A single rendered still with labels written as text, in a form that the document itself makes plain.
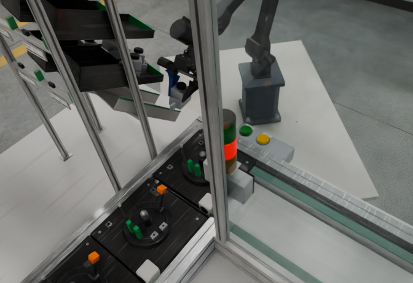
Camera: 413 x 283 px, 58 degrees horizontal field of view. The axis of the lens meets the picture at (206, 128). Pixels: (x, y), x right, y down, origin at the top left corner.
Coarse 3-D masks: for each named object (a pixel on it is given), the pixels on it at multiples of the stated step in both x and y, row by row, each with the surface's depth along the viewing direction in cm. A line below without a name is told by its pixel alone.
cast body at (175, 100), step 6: (180, 84) 111; (174, 90) 110; (180, 90) 110; (174, 96) 111; (180, 96) 110; (174, 102) 112; (180, 102) 111; (186, 102) 114; (174, 108) 112; (180, 108) 112
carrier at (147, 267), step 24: (144, 192) 114; (168, 192) 113; (120, 216) 109; (144, 216) 101; (168, 216) 106; (192, 216) 107; (96, 240) 106; (120, 240) 104; (144, 240) 101; (168, 240) 103; (144, 264) 97; (168, 264) 99
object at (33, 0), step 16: (32, 0) 71; (112, 0) 86; (112, 16) 88; (48, 32) 77; (0, 48) 104; (64, 64) 84; (128, 64) 99; (64, 80) 87; (128, 80) 104; (32, 96) 118; (80, 96) 91; (80, 112) 94; (144, 112) 113; (48, 128) 128; (96, 128) 148; (144, 128) 117; (96, 144) 103; (64, 160) 139; (112, 176) 115
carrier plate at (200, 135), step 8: (192, 136) 128; (200, 136) 128; (184, 144) 126; (192, 144) 126; (176, 152) 124; (184, 152) 124; (168, 160) 122; (176, 160) 122; (160, 168) 120; (176, 168) 119; (160, 176) 118; (168, 176) 118; (176, 176) 117; (184, 176) 117; (168, 184) 115; (176, 184) 115; (184, 184) 115; (192, 184) 115; (176, 192) 114; (184, 192) 113; (192, 192) 113; (200, 192) 113; (208, 192) 112; (192, 200) 111
